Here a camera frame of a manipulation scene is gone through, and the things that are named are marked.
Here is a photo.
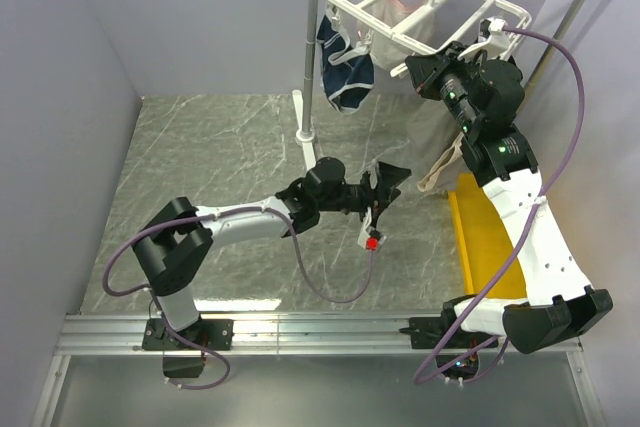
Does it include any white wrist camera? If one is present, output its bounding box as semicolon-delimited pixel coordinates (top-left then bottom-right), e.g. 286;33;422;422
357;208;386;251
458;17;511;61

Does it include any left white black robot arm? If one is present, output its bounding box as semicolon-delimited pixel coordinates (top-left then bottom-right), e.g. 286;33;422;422
132;157;411;349

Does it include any navy blue underwear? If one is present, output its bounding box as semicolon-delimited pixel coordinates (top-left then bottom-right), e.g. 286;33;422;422
316;15;375;115

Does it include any black underwear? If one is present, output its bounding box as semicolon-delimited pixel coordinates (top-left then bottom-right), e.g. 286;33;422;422
501;55;523;84

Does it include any yellow plastic tray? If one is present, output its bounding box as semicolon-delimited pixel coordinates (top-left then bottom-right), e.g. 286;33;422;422
448;173;513;294

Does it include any aluminium mounting rail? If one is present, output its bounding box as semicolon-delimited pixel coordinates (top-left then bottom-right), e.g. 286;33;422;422
33;311;605;426

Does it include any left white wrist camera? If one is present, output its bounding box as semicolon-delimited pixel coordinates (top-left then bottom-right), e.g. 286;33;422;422
357;208;386;251

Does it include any white pink underwear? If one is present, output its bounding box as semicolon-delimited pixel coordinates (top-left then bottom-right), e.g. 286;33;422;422
356;0;428;72

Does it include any grey underwear beige waistband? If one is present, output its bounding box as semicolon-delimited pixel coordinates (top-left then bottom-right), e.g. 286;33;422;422
407;100;469;195

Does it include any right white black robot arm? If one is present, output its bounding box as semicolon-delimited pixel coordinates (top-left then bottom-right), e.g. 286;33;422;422
405;42;613;354

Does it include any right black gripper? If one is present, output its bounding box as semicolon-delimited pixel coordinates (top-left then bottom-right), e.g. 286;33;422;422
406;41;482;135

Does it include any white clip hanger frame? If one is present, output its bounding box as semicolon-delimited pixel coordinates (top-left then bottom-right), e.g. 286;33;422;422
325;0;532;77

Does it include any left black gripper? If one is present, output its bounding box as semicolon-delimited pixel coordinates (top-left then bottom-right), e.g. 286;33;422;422
319;163;412;229

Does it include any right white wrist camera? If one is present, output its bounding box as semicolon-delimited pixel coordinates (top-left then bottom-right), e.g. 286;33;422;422
458;17;511;61

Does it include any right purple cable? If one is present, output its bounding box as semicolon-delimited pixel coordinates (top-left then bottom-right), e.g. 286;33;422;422
413;26;587;387

